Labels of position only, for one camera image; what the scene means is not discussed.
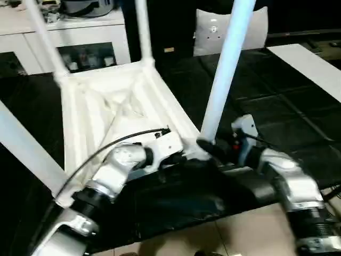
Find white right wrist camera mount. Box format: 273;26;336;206
230;114;259;166

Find white cabinet with glass doors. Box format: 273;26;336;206
0;7;132;76

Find dark round object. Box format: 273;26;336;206
60;0;124;17

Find white plastic table leg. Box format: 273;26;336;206
199;0;258;147
0;99;70;198
134;0;156;68
25;0;71;84

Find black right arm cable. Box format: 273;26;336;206
240;132;278;148

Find black tangled straps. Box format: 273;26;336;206
39;10;65;25

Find grey pillow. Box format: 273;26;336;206
192;6;269;57

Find white flat board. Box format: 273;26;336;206
267;43;341;104

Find black padded mat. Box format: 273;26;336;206
0;47;341;253

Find black cabinet with yellow label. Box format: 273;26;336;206
123;0;198;65

